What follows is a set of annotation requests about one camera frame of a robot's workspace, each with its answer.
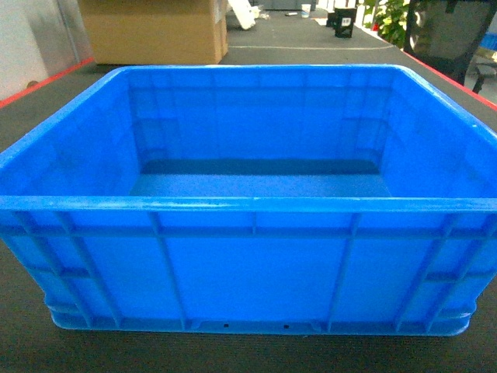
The large blue plastic crate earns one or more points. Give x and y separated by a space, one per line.
275 199

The small black box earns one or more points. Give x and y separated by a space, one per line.
342 21

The brown cardboard box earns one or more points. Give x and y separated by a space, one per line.
156 32

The white leaning board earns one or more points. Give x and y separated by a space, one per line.
245 13

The white paper cup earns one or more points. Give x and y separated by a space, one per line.
305 10

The green potted plant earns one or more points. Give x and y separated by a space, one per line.
388 19

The black office chair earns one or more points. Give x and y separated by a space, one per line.
446 34

